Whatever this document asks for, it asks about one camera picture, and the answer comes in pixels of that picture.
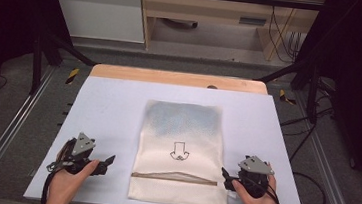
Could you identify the light wooden desk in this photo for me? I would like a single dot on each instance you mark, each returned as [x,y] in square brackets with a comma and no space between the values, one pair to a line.
[211,9]

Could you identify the cream mesh bag arrow print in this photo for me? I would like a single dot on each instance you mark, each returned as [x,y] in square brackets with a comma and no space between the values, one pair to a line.
[180,155]

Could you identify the person's left hand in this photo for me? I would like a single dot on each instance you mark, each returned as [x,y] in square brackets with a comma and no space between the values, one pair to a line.
[65,186]

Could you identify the black metal stand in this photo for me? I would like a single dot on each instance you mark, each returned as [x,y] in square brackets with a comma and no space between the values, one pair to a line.
[36,68]
[313,94]

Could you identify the white cabinet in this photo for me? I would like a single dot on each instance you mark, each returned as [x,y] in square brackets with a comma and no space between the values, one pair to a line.
[100,14]

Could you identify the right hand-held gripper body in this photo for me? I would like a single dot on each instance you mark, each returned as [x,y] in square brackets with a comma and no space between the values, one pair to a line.
[254,176]

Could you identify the grey desk label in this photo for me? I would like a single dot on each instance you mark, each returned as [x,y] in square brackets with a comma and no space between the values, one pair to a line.
[252,21]

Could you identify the black curtain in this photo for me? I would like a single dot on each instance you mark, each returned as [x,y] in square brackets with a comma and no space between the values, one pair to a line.
[361,82]
[5,31]

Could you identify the yellow black tape piece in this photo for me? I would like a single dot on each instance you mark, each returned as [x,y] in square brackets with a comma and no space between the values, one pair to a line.
[72,75]
[285,97]

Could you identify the wooden table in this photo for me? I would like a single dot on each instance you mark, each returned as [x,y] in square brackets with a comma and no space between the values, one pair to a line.
[171,77]

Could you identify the white table mat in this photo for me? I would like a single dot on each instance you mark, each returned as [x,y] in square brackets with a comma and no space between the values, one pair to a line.
[110,115]

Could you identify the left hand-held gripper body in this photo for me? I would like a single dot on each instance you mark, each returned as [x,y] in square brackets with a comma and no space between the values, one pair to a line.
[81,146]

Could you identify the aluminium floor rail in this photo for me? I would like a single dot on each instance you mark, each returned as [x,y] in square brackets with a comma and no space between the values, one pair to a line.
[330,163]
[9,125]

